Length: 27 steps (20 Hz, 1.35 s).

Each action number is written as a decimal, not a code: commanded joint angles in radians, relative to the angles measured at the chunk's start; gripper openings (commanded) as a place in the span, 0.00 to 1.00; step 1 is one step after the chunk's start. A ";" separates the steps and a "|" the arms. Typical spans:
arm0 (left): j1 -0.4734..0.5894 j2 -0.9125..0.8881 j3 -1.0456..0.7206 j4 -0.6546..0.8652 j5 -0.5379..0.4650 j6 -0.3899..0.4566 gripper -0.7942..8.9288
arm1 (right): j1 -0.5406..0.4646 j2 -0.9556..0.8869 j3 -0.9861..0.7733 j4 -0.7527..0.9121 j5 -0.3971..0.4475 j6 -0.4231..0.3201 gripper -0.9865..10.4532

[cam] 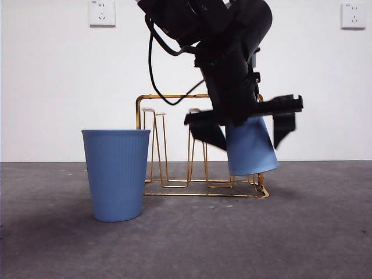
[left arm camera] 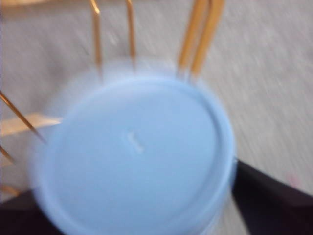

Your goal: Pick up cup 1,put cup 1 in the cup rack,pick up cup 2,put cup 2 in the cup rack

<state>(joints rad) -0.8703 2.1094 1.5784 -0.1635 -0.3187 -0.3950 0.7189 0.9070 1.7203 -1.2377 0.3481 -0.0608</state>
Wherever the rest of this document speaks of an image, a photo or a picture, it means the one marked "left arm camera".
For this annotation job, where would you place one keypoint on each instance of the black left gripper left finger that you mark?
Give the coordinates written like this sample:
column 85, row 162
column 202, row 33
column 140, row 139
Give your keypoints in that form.
column 17, row 218

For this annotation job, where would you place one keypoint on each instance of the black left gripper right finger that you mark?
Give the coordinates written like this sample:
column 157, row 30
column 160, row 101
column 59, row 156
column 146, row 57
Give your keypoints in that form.
column 278, row 210

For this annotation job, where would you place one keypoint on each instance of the blue ribbed plastic cup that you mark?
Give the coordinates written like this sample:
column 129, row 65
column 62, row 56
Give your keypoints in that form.
column 137, row 159

